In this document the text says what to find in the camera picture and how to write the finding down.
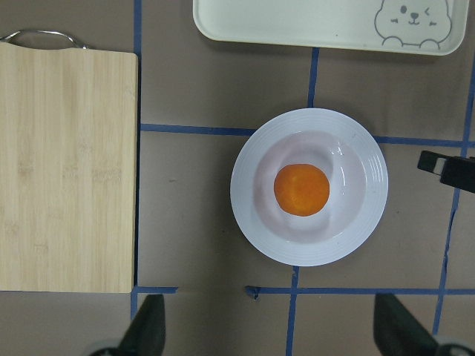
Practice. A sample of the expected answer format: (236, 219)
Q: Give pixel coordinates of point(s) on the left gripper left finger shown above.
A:
(147, 333)

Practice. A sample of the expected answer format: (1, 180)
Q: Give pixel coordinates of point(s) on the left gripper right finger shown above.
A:
(397, 332)

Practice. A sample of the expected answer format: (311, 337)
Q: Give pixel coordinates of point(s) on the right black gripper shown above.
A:
(455, 171)

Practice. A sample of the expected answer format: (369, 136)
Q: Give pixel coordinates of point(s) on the white round plate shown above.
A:
(353, 163)

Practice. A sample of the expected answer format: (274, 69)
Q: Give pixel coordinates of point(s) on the orange fruit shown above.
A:
(301, 189)

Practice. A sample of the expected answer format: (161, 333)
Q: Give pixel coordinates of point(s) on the cream bear tray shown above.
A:
(434, 28)

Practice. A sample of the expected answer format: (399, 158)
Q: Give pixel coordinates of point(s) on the bamboo cutting board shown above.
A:
(68, 168)

